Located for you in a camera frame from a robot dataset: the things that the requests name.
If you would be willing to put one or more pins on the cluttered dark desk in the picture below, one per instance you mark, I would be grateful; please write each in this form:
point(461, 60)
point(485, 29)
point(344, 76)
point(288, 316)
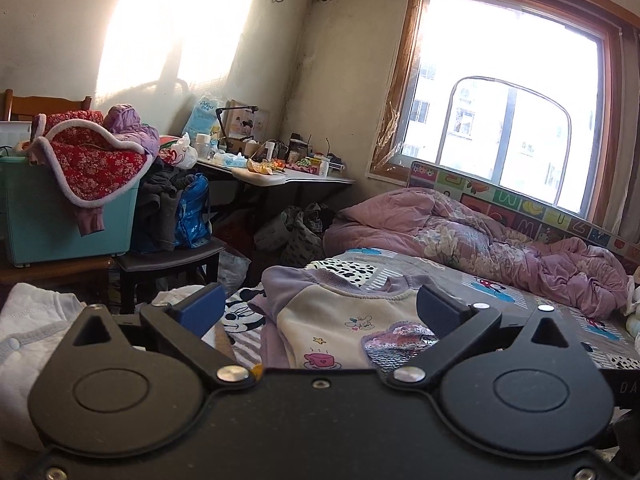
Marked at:
point(249, 184)

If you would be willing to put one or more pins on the colourful alphabet foam mat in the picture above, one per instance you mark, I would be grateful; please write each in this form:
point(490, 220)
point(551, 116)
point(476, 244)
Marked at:
point(539, 221)

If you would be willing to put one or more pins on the red floral padded jacket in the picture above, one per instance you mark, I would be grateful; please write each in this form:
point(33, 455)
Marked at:
point(94, 157)

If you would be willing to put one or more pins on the grey curtain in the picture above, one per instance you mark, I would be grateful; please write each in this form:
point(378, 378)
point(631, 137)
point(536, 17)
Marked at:
point(629, 141)

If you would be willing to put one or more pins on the blue bag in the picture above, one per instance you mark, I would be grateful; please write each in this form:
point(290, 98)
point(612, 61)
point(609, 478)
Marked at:
point(191, 228)

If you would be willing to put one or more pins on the teal plastic storage box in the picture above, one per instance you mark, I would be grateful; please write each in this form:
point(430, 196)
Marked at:
point(38, 223)

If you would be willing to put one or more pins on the white quilted garment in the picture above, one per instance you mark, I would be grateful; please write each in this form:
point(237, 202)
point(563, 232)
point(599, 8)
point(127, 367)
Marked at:
point(33, 323)

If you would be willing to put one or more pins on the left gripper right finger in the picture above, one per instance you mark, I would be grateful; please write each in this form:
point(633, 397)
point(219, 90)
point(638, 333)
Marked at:
point(462, 330)

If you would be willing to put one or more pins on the lilac and cream sweatshirt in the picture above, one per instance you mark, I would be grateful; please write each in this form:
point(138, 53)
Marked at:
point(319, 320)

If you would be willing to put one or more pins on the pink crumpled quilt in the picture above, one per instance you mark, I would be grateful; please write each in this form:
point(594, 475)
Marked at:
point(425, 223)

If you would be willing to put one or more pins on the brown Mickey Mouse blanket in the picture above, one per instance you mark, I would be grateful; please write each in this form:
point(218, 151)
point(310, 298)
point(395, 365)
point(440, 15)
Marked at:
point(607, 342)

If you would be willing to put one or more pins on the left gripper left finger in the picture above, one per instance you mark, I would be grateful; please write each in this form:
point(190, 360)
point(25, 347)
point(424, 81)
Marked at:
point(178, 331)

